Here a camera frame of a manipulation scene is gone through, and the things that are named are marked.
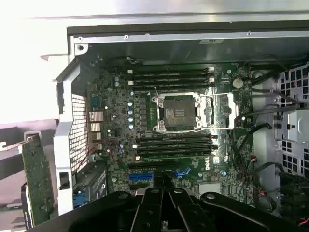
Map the CPU socket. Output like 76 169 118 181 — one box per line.
151 93 203 134

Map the black case latch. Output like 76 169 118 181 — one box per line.
58 171 70 191

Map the green motherboard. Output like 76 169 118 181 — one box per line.
86 61 254 203

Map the black slot cover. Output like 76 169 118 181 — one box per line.
81 166 108 203

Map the long black expansion slot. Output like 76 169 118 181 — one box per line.
127 161 177 170

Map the thin metal locking lever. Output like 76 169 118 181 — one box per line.
153 86 162 108

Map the blue expansion slot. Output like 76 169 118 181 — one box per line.
128 173 155 181

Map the perforated metal disk bay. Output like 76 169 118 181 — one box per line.
277 61 309 176

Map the metal socket cover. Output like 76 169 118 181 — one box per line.
200 93 239 129

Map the blue slot latch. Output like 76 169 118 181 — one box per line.
174 168 192 179

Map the blue rear port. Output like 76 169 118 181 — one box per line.
91 94 101 109

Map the black wire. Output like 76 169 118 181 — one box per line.
251 87 304 109
238 122 273 158

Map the round coin battery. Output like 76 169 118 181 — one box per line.
232 77 244 89

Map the open black PC case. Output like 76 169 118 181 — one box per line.
40 23 309 232

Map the thin red wire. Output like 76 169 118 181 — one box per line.
78 140 126 171

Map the blue slot retention clip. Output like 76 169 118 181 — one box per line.
73 190 84 208

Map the grey parts rack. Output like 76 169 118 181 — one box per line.
0 118 60 232

